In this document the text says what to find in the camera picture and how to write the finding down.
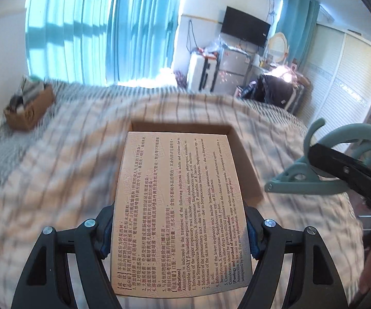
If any tan medicine box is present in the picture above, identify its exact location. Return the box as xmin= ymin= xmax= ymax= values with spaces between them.
xmin=111 ymin=131 xmax=252 ymax=298

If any large open cardboard box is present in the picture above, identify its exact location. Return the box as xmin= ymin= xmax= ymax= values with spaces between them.
xmin=129 ymin=120 xmax=265 ymax=208

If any plaid beige blanket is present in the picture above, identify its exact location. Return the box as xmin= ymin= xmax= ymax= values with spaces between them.
xmin=0 ymin=85 xmax=364 ymax=308

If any white louvered wardrobe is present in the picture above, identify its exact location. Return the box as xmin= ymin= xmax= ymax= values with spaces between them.
xmin=297 ymin=24 xmax=371 ymax=140

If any chair with dark clothes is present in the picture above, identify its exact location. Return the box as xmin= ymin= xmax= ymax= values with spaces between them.
xmin=236 ymin=66 xmax=312 ymax=115

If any checkered grey bedsheet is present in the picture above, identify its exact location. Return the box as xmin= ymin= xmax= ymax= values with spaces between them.
xmin=0 ymin=80 xmax=143 ymax=185

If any white oval mirror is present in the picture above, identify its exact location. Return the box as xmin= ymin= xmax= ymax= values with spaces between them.
xmin=267 ymin=32 xmax=289 ymax=64

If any small cardboard box SF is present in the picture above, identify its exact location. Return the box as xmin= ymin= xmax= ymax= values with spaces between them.
xmin=4 ymin=75 xmax=55 ymax=131

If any silver mini fridge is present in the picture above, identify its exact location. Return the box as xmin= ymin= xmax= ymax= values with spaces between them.
xmin=212 ymin=48 xmax=252 ymax=96

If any teal side curtain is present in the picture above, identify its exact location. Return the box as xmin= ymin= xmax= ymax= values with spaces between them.
xmin=276 ymin=0 xmax=320 ymax=67

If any white suitcase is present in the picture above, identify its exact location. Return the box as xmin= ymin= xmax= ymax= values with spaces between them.
xmin=187 ymin=52 xmax=218 ymax=93

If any blue window curtain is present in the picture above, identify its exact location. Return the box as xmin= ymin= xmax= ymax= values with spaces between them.
xmin=25 ymin=0 xmax=180 ymax=86

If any black wall television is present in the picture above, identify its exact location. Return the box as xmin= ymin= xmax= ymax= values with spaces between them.
xmin=220 ymin=6 xmax=271 ymax=47

